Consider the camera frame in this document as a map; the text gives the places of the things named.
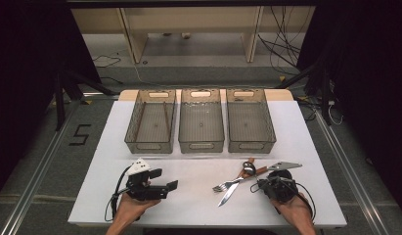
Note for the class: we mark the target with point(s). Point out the short metal floor rail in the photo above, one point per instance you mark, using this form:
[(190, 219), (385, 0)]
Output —
[(100, 95)]

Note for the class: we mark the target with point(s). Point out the black tripod stand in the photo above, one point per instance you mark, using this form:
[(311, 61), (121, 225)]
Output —
[(60, 98), (325, 91)]

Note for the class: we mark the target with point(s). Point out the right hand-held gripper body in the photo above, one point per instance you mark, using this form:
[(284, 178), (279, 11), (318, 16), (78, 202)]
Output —
[(280, 187)]

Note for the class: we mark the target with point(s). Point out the person's left hand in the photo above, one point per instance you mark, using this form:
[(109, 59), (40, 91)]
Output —
[(130, 210)]

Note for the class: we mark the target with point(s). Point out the black curtain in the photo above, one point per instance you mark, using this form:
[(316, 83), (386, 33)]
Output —
[(25, 81), (368, 81)]

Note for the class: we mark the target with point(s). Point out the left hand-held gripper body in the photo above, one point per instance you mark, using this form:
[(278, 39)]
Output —
[(146, 191)]

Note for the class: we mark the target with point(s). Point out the smoky transparent plastic bin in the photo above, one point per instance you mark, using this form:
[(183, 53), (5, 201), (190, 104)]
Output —
[(151, 125), (249, 125), (201, 125)]

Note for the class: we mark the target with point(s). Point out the black overhead frame bar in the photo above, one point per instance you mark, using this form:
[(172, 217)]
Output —
[(188, 3)]

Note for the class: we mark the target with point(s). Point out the person's right hand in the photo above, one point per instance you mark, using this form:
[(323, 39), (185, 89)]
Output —
[(296, 210)]

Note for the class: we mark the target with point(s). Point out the light wooden desk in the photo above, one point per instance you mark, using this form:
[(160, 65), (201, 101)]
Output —
[(192, 18)]

